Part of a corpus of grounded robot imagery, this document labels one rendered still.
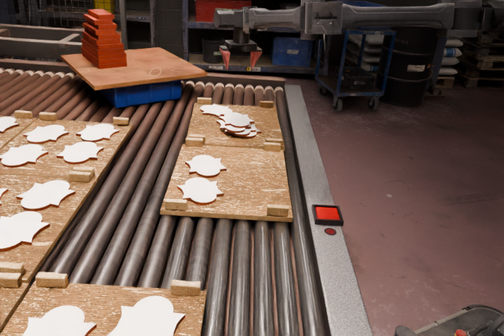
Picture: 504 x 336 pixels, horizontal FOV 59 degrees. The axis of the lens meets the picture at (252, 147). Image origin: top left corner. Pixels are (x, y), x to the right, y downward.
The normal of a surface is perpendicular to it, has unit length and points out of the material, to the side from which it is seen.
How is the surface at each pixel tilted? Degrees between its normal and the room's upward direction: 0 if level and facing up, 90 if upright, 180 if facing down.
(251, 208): 0
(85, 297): 0
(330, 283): 0
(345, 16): 80
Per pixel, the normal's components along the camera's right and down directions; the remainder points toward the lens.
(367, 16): 0.22, 0.27
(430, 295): 0.07, -0.90
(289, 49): 0.06, 0.44
